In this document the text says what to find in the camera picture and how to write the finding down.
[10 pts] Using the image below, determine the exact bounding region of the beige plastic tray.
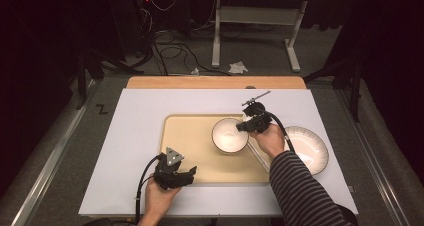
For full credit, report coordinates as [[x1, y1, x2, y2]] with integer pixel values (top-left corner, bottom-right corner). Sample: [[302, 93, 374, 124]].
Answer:
[[160, 113, 273, 186]]

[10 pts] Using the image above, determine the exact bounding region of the large crumpled white tissue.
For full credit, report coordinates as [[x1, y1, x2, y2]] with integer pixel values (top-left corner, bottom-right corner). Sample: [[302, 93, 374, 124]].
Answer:
[[228, 60, 250, 75]]

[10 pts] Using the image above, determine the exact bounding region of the white chopstick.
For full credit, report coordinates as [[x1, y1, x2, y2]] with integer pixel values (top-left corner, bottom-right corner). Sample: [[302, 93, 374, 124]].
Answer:
[[246, 144, 270, 173], [249, 142, 272, 170]]

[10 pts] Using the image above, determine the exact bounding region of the small white bowl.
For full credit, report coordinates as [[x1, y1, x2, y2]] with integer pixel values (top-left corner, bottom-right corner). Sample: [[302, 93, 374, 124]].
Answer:
[[210, 117, 251, 155]]

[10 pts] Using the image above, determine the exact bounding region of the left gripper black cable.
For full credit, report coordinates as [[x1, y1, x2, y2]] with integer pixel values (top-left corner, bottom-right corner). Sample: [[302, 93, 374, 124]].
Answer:
[[133, 153, 165, 226]]

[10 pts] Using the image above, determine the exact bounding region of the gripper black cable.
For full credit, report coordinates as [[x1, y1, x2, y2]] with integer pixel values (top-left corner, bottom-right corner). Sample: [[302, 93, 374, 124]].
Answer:
[[133, 153, 165, 226], [262, 110, 297, 154]]

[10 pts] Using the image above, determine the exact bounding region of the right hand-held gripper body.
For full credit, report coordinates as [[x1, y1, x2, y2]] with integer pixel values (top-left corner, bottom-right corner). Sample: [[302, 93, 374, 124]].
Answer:
[[241, 90, 273, 134]]

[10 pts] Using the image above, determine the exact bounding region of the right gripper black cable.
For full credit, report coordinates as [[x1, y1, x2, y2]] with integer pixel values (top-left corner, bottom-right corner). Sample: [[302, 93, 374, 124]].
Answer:
[[262, 110, 297, 154]]

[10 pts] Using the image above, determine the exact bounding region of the person's right hand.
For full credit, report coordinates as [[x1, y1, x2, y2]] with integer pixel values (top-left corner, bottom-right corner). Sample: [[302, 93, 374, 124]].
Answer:
[[249, 123, 286, 160]]

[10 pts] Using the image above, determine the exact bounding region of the striped rim deep plate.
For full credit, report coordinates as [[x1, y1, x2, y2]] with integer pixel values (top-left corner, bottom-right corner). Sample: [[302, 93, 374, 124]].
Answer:
[[282, 125, 330, 177]]

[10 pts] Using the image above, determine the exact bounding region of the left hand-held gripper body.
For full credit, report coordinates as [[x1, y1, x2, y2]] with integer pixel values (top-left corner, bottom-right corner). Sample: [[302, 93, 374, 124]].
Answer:
[[153, 146, 188, 191]]

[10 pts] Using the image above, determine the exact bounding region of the wooden table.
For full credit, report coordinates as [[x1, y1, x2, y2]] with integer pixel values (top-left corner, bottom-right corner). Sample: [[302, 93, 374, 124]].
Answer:
[[126, 75, 307, 91]]

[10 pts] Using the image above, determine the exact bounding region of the bundle of floor cables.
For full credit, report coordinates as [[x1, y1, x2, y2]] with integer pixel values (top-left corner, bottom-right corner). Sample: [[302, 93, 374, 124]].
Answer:
[[133, 0, 232, 77]]

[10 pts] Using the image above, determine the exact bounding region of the white desk frame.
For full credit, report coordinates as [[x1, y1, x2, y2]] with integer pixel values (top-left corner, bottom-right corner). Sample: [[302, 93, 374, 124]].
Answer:
[[211, 0, 354, 73]]

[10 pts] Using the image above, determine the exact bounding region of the aluminium floor rail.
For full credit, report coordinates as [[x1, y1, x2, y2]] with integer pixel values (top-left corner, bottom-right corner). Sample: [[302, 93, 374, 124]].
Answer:
[[11, 78, 101, 226], [336, 88, 412, 226]]

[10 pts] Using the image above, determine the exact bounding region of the person's left hand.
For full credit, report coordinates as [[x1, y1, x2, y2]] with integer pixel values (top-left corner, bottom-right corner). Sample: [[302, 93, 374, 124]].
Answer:
[[144, 176, 183, 217]]

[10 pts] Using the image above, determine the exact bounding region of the black metal stand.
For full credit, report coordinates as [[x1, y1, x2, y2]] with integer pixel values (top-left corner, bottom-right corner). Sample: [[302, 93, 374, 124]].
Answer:
[[302, 57, 365, 122], [76, 48, 145, 111]]

